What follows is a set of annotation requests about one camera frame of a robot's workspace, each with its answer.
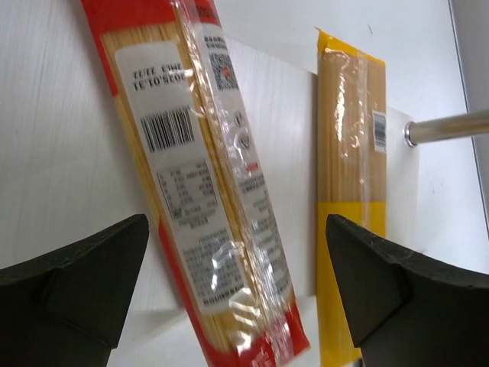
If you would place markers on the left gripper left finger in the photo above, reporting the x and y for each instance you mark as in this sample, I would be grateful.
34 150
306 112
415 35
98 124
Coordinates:
68 307

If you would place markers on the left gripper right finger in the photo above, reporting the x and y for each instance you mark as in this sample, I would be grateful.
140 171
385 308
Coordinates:
404 308

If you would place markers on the yellow spaghetti bag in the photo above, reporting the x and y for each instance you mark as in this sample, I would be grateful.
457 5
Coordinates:
351 172

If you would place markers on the red spaghetti bag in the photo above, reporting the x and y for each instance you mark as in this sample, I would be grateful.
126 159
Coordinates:
174 85

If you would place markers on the white two-tier shelf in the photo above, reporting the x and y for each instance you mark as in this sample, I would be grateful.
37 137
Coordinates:
66 171

